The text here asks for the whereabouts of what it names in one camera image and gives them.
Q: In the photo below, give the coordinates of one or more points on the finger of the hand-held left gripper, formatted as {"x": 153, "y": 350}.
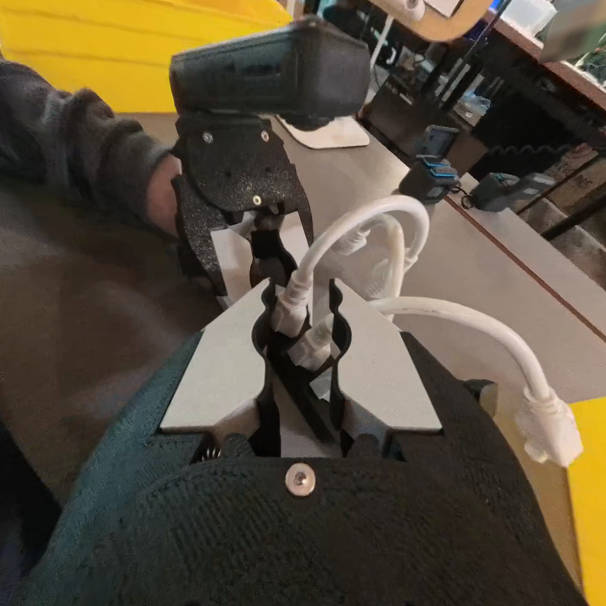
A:
{"x": 296, "y": 236}
{"x": 232, "y": 260}

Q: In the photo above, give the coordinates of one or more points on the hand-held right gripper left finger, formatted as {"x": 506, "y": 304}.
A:
{"x": 213, "y": 378}

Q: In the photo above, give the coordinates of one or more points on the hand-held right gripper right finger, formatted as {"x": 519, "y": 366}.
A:
{"x": 388, "y": 378}

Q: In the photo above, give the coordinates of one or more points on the person's left forearm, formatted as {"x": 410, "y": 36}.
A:
{"x": 71, "y": 142}

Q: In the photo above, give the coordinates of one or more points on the person's left hand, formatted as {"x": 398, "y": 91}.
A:
{"x": 161, "y": 194}

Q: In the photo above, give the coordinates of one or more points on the white document stand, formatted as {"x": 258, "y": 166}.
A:
{"x": 331, "y": 135}

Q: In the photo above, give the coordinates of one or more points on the black battery case blue trim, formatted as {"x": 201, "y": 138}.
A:
{"x": 431, "y": 175}

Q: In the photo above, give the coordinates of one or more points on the yellow plastic bin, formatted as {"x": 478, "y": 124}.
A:
{"x": 589, "y": 497}
{"x": 118, "y": 47}

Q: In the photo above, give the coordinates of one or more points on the black battery charger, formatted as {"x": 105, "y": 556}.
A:
{"x": 511, "y": 191}

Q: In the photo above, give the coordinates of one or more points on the wooden-top table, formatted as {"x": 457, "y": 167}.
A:
{"x": 568, "y": 80}

